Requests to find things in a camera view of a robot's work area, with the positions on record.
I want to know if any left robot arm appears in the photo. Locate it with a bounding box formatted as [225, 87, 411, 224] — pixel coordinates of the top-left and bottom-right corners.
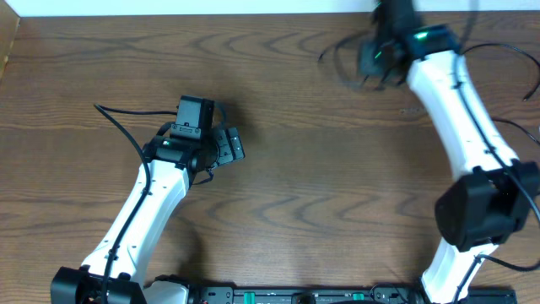
[51, 95, 245, 303]

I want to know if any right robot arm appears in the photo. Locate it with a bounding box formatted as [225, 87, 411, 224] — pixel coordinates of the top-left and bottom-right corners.
[358, 0, 539, 303]

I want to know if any cardboard box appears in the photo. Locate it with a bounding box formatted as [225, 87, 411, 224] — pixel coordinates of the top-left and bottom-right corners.
[0, 0, 20, 77]

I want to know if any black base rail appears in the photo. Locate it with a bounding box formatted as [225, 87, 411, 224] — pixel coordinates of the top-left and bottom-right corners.
[185, 285, 518, 304]

